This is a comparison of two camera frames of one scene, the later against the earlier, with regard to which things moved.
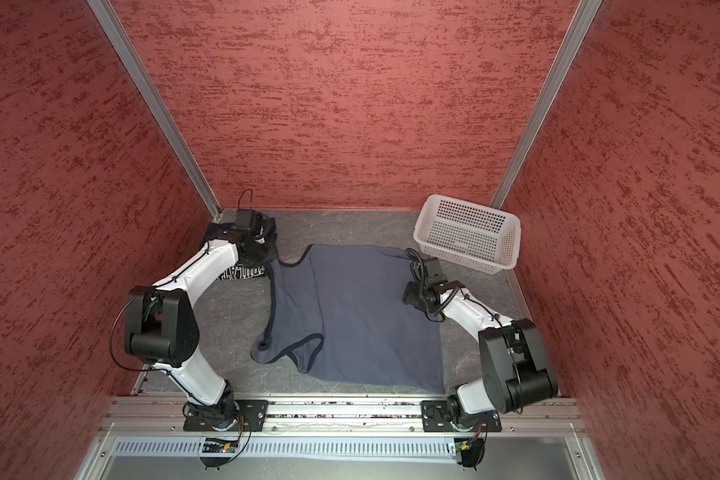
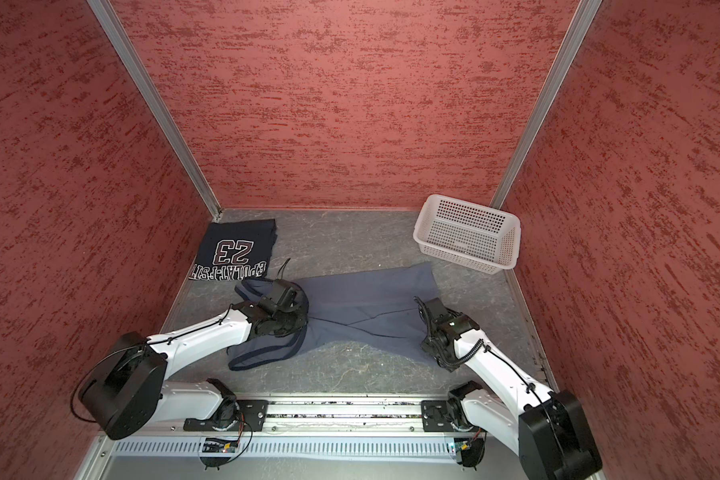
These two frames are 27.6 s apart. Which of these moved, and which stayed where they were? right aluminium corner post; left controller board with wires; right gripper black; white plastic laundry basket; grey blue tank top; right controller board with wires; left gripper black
Moved: grey blue tank top; right gripper black; left gripper black
Stayed: right controller board with wires; left controller board with wires; right aluminium corner post; white plastic laundry basket
